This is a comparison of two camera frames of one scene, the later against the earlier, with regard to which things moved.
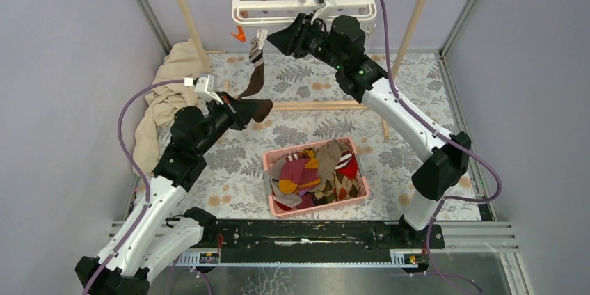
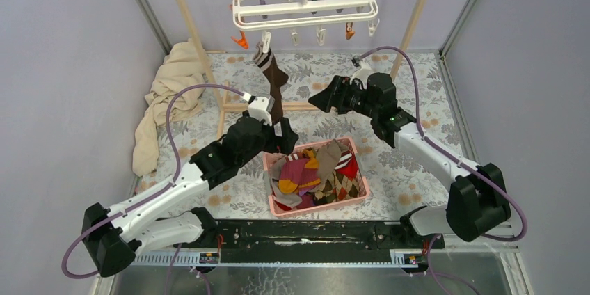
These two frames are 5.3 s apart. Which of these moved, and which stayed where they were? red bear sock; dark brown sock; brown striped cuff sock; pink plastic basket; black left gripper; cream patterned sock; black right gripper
Moved: black right gripper; black left gripper; dark brown sock
Stayed: red bear sock; brown striped cuff sock; cream patterned sock; pink plastic basket
